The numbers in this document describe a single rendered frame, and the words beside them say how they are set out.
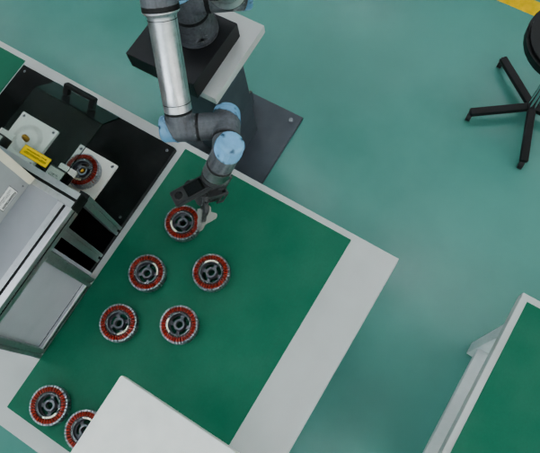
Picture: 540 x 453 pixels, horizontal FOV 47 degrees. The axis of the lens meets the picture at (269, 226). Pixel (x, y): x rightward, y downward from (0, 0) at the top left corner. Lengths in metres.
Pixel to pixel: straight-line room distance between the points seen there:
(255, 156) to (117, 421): 1.65
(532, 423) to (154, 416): 1.02
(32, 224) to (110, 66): 1.63
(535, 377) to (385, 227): 1.06
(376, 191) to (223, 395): 1.28
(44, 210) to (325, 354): 0.86
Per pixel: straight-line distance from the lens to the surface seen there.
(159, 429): 1.41
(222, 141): 1.62
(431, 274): 2.68
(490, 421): 1.88
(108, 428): 1.44
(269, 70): 3.04
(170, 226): 1.93
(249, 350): 1.85
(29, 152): 1.84
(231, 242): 1.92
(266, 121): 2.89
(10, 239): 1.71
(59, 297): 1.91
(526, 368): 1.91
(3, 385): 2.05
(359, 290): 1.87
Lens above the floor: 2.57
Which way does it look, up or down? 72 degrees down
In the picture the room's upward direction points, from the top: 15 degrees counter-clockwise
